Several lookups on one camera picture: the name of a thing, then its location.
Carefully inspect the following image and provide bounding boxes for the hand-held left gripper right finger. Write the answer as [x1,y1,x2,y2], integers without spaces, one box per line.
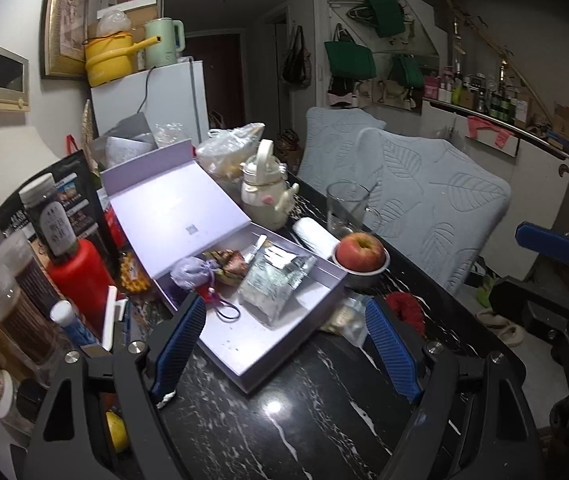
[365,300,545,480]

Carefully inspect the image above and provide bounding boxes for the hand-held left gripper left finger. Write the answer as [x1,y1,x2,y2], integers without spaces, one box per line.
[22,292,208,480]

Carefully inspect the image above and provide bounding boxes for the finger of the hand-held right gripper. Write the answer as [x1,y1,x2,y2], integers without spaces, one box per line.
[515,222,569,272]
[489,279,569,332]

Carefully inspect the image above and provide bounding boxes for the black hair tie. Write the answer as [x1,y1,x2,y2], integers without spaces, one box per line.
[214,297,242,322]

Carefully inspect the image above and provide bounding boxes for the purple sachet pouch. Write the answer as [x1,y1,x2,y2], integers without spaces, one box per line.
[170,256,220,306]

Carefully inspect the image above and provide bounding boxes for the silver foil packet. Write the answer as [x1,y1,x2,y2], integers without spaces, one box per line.
[237,260,310,330]
[257,246,318,281]

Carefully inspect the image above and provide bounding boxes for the small white tube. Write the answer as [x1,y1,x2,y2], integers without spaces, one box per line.
[247,235,270,264]

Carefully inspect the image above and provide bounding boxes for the lilac gift box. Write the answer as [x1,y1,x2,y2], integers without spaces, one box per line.
[99,139,350,395]

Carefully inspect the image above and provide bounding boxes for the beige slippers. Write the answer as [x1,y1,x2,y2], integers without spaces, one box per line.
[477,307,526,349]

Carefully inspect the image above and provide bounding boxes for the red scrunchie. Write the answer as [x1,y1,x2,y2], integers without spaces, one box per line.
[383,291,427,334]

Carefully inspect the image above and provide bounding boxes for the white counter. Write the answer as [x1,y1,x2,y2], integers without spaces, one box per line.
[422,97,569,282]

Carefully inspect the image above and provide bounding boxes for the small clear snack bag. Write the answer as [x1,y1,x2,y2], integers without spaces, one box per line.
[322,295,373,349]

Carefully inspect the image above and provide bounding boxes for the small white box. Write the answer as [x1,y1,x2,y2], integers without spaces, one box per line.
[92,285,130,356]

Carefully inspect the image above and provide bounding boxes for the yellow red snack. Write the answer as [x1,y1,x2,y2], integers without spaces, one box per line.
[117,252,153,294]

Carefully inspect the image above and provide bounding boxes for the yellow lemon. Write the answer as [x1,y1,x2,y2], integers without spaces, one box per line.
[105,410,130,454]

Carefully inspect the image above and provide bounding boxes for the red apple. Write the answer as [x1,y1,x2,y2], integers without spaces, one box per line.
[337,232,385,274]

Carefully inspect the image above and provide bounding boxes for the blue tube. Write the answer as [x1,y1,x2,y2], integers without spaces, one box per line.
[49,300,98,349]

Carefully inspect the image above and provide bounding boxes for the grey leaf cushion chair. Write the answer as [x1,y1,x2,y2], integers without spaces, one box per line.
[297,106,388,191]
[349,127,512,297]

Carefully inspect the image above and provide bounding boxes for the brown cardboard box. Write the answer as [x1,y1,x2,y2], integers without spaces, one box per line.
[552,104,569,141]

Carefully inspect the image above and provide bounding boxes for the red bottle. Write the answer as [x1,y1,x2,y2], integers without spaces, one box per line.
[47,237,116,334]

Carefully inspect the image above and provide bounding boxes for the pink cloth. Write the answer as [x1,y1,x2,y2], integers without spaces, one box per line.
[466,115,516,150]

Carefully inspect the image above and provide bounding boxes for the white paper roll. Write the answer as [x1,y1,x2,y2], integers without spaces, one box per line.
[292,217,341,257]

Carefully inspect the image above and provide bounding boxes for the glass mug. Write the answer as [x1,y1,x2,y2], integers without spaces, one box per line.
[325,181,383,239]

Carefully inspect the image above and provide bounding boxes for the row of bottles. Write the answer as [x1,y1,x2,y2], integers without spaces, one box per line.
[425,60,536,126]

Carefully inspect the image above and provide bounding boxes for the brown spice jar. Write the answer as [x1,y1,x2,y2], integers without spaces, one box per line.
[0,230,60,311]
[0,265,56,367]

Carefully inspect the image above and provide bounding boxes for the white teapot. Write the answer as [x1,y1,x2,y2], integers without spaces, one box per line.
[241,138,300,231]

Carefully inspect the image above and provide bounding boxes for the dark jar with black label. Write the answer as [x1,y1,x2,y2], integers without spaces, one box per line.
[18,174,78,262]

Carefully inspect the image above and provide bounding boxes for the clear plastic food bag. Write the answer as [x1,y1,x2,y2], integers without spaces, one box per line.
[195,122,266,186]

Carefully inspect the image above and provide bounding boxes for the green tote bag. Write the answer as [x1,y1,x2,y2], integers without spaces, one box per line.
[389,54,425,89]
[325,40,377,81]
[363,0,407,39]

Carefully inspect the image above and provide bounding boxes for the grey bag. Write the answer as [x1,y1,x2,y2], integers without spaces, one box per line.
[90,112,158,169]

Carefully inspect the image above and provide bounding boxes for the woven fan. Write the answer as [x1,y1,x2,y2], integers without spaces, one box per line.
[81,100,96,139]

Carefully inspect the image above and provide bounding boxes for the white fridge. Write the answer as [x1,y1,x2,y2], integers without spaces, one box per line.
[89,60,210,149]

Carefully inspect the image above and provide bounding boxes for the dark wooden door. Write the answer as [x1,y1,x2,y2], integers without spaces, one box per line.
[184,32,244,134]

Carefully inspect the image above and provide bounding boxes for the yellow pot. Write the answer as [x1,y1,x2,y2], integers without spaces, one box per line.
[83,30,163,87]

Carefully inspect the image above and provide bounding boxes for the green electric kettle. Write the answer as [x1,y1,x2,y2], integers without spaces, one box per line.
[143,17,186,70]

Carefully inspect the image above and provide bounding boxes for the dark hanging bag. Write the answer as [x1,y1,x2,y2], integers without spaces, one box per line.
[283,25,313,89]

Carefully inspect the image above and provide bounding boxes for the plastic bag in pot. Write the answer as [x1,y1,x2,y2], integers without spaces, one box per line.
[95,7,132,36]

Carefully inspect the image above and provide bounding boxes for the framed picture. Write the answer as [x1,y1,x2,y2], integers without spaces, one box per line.
[39,0,90,80]

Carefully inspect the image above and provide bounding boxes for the black power cord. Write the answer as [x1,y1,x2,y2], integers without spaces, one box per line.
[137,65,158,116]

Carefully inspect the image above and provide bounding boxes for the wall intercom panel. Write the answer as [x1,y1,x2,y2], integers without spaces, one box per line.
[0,44,31,114]

